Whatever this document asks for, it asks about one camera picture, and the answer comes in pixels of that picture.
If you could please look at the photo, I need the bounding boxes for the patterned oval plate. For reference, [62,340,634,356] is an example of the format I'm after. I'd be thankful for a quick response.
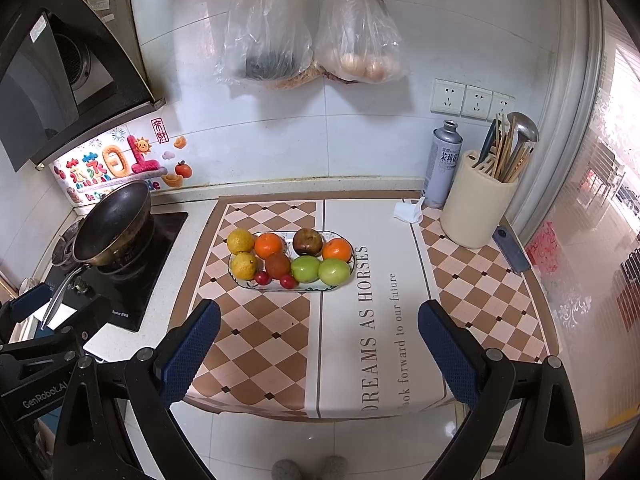
[228,230,357,293]

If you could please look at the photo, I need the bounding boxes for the black handled knife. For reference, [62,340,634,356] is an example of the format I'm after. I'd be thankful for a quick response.
[479,117,499,167]

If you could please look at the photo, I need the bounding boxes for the brown round fruit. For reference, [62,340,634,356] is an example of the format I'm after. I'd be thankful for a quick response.
[264,252,292,279]

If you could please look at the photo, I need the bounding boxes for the green apple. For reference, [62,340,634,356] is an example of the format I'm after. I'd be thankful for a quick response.
[290,256,321,283]
[318,258,351,286]

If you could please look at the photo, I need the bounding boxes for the black gas stove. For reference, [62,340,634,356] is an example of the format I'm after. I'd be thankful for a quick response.
[30,210,190,333]

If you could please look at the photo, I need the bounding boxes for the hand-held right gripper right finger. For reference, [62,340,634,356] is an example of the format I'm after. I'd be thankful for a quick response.
[417,299,586,480]

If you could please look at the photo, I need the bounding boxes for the crumpled white tissue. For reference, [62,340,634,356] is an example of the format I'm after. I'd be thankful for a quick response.
[392,197,426,224]

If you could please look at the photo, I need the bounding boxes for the checkered table mat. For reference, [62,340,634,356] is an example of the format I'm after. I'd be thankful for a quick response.
[182,191,551,422]

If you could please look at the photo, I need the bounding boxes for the white wall socket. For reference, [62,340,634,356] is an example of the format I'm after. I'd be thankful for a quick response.
[431,78,467,116]
[489,92,516,122]
[461,85,494,121]

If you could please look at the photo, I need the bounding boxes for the cream utensil holder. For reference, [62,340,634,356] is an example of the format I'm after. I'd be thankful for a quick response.
[440,149,522,250]

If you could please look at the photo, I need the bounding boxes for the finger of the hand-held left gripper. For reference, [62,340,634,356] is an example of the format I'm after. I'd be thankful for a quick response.
[0,284,53,331]
[0,297,111,361]

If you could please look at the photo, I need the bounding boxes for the grey slipper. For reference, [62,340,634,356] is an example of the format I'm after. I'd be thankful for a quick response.
[271,457,304,480]
[320,455,349,480]

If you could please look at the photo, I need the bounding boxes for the metal ladle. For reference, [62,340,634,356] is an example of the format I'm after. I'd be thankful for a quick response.
[507,112,541,181]

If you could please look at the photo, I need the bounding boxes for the yellow citrus fruit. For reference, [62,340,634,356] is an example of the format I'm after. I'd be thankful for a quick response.
[227,229,255,255]
[231,252,259,281]

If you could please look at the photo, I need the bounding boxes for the black range hood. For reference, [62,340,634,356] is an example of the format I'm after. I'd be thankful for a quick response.
[0,0,167,172]

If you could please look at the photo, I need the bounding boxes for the small orange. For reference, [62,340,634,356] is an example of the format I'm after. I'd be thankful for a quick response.
[254,233,284,260]

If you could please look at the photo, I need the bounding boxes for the grey spray can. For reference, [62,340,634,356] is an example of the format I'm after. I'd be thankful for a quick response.
[420,120,463,211]

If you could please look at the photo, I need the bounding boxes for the dark red apple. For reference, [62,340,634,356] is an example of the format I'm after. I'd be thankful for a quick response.
[292,228,323,257]

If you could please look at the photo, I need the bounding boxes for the bundle of wooden chopsticks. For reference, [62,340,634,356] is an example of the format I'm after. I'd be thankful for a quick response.
[492,114,535,184]

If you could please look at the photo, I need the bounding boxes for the red window sticker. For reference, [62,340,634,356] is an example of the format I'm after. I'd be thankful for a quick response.
[525,221,559,276]

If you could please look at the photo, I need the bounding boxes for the large orange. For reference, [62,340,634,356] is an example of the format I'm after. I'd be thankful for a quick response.
[321,238,353,264]

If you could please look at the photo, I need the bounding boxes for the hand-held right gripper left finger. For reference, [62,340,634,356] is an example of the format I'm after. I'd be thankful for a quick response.
[52,299,222,480]

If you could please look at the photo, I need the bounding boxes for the clear plastic bag dark contents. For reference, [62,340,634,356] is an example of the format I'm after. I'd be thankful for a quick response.
[215,0,317,90]

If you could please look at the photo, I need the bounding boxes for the clear plastic bag of eggs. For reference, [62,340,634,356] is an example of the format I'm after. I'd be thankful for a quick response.
[312,0,408,86]

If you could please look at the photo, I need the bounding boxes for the glass sliding door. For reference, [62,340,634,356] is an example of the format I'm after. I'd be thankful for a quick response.
[510,0,640,461]

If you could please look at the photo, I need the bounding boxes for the colourful wall sticker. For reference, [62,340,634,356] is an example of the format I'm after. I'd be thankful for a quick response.
[52,117,193,206]

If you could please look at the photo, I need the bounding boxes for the black frying pan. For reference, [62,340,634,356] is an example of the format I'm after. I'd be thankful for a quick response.
[42,180,153,331]

